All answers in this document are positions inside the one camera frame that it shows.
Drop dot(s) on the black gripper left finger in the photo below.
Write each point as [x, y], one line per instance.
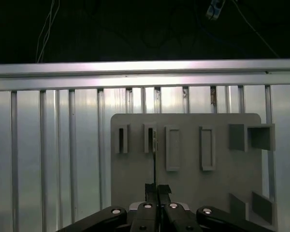
[147, 217]

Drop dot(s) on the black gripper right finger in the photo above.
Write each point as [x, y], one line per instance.
[174, 217]

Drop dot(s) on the grey parts rack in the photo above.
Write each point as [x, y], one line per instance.
[195, 183]

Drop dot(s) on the white blue power strip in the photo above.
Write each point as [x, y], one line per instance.
[214, 9]

